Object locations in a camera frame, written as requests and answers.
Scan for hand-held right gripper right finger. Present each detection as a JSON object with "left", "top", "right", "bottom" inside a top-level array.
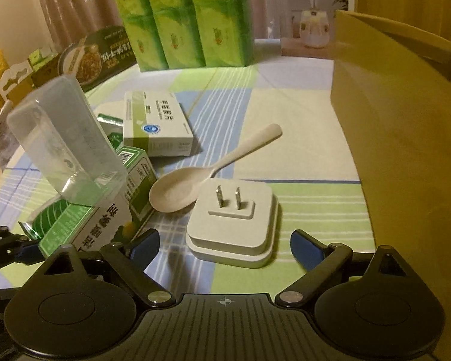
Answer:
[{"left": 275, "top": 229, "right": 427, "bottom": 307}]

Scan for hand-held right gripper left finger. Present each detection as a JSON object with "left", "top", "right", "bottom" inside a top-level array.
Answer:
[{"left": 23, "top": 229, "right": 173, "bottom": 307}]

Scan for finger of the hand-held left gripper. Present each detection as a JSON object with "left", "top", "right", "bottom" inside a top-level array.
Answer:
[
  {"left": 0, "top": 227, "right": 28, "bottom": 249},
  {"left": 0, "top": 241, "right": 46, "bottom": 271}
]

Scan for cream plastic spoon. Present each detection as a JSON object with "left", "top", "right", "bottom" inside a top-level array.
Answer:
[{"left": 149, "top": 123, "right": 284, "bottom": 212}]

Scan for white power adapter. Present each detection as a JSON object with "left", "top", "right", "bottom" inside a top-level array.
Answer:
[{"left": 185, "top": 180, "right": 279, "bottom": 270}]

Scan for clear plastic container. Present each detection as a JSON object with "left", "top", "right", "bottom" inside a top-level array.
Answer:
[{"left": 7, "top": 75, "right": 129, "bottom": 208}]

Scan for white medicine box green stripe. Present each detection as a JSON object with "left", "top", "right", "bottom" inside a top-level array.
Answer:
[{"left": 123, "top": 91, "right": 195, "bottom": 158}]

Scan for large cardboard box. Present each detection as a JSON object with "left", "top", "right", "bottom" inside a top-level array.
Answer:
[{"left": 330, "top": 11, "right": 451, "bottom": 258}]

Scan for white printed plastic bag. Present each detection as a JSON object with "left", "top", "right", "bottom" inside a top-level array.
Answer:
[{"left": 0, "top": 101, "right": 20, "bottom": 167}]

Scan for small green patterned box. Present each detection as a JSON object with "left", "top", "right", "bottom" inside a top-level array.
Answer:
[{"left": 97, "top": 113, "right": 125, "bottom": 152}]

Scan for white carved cardboard piece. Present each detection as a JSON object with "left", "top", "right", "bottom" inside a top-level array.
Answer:
[{"left": 0, "top": 60, "right": 35, "bottom": 103}]

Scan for small green boxes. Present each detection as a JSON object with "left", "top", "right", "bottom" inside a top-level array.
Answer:
[{"left": 28, "top": 47, "right": 60, "bottom": 73}]

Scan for dark oval instant meal bowl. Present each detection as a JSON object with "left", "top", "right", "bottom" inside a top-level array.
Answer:
[{"left": 58, "top": 26, "right": 138, "bottom": 91}]

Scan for green tissue pack bundle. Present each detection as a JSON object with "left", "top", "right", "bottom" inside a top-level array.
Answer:
[{"left": 107, "top": 0, "right": 255, "bottom": 73}]

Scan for white humidifier box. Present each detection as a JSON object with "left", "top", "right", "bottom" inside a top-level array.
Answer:
[{"left": 274, "top": 0, "right": 356, "bottom": 60}]

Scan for beige curtain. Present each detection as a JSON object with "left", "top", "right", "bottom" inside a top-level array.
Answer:
[{"left": 32, "top": 0, "right": 130, "bottom": 58}]

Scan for wooden door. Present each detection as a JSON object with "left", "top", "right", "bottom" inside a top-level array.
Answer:
[{"left": 355, "top": 0, "right": 451, "bottom": 96}]

